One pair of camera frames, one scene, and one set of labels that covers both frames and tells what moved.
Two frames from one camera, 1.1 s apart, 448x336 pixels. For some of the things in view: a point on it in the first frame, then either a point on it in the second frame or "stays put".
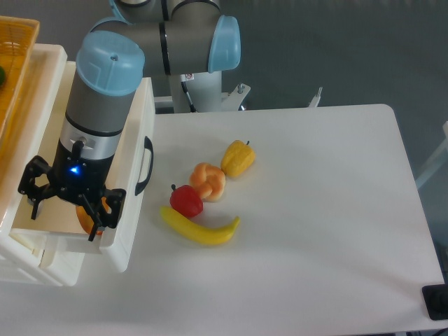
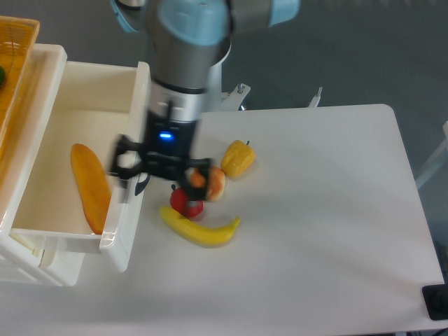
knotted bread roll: (208, 180) stays put
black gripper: (75, 176) → (166, 153)
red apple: (186, 200) stays put
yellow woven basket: (18, 38) stays put
